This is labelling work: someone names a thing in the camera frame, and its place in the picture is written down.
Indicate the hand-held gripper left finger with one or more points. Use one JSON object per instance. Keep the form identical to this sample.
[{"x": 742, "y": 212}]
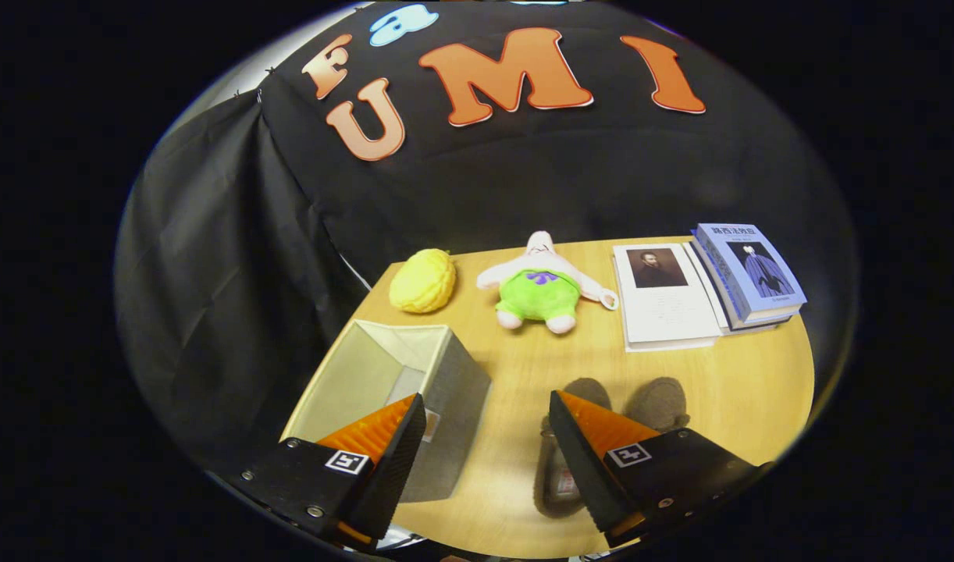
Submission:
[{"x": 391, "y": 468}]

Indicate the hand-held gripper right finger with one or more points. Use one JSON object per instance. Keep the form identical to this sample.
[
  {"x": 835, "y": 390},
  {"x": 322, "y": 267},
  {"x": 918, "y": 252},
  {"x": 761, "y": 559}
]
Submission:
[{"x": 582, "y": 460}]

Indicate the brown fuzzy shoe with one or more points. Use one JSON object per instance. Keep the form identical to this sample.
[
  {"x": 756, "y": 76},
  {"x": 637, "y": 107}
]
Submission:
[
  {"x": 656, "y": 402},
  {"x": 557, "y": 485}
]

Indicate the grey fabric storage box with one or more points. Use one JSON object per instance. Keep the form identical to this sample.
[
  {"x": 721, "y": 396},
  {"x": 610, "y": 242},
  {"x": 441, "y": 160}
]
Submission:
[{"x": 453, "y": 375}]

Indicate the white portrait book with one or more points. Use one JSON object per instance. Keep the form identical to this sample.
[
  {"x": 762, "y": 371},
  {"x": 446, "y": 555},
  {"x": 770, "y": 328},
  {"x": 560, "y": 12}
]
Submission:
[{"x": 668, "y": 312}]

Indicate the pink starfish plush toy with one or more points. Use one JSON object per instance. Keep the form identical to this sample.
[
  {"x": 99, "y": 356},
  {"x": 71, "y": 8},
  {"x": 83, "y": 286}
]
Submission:
[{"x": 539, "y": 293}]

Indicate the yellow plush toy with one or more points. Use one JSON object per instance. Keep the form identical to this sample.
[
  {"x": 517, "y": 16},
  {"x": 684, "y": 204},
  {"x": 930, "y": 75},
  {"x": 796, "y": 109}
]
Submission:
[{"x": 422, "y": 281}]

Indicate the blue cover book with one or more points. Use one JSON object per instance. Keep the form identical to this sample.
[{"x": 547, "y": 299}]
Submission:
[{"x": 758, "y": 269}]

